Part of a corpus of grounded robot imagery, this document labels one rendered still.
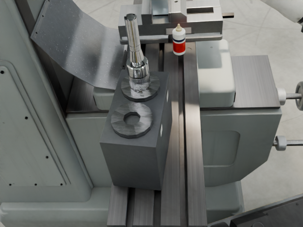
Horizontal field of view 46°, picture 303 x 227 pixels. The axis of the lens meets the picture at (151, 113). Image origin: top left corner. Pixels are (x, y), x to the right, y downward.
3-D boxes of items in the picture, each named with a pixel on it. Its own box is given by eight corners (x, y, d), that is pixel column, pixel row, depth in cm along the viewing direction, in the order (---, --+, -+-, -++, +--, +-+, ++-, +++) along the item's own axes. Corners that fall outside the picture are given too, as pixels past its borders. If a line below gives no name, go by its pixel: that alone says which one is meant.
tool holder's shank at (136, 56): (126, 63, 75) (118, 19, 67) (135, 54, 77) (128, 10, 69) (139, 68, 74) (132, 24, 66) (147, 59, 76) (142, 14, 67)
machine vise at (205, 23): (218, 14, 129) (220, -14, 120) (222, 40, 119) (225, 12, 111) (123, 18, 131) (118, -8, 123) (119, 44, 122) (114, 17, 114)
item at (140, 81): (126, 87, 81) (122, 68, 76) (137, 74, 83) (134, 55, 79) (143, 94, 79) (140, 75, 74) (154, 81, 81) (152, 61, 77)
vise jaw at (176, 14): (185, 0, 123) (185, -10, 120) (186, 22, 116) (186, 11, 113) (168, 1, 124) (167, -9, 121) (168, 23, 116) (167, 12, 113)
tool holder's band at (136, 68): (122, 68, 76) (121, 64, 75) (134, 55, 79) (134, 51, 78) (140, 75, 74) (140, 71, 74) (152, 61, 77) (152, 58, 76)
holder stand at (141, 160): (172, 120, 99) (170, 67, 84) (162, 191, 85) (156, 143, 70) (130, 116, 101) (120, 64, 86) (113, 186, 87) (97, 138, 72)
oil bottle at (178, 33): (185, 47, 118) (185, 19, 110) (185, 55, 116) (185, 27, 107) (173, 47, 119) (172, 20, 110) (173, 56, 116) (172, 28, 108)
